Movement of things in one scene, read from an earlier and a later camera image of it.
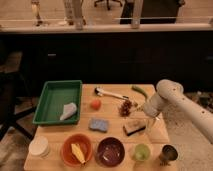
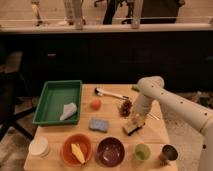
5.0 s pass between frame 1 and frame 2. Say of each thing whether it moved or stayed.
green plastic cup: stayed
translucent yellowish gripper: moved
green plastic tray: stayed
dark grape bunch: stayed
